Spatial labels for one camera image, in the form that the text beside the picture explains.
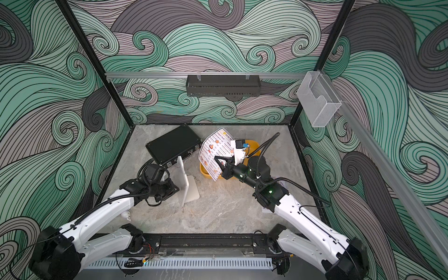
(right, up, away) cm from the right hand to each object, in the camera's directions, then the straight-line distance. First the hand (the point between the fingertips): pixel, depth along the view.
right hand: (213, 159), depth 66 cm
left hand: (-17, -15, +15) cm, 27 cm away
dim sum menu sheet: (+1, +6, +1) cm, 6 cm away
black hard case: (-22, +6, +37) cm, 44 cm away
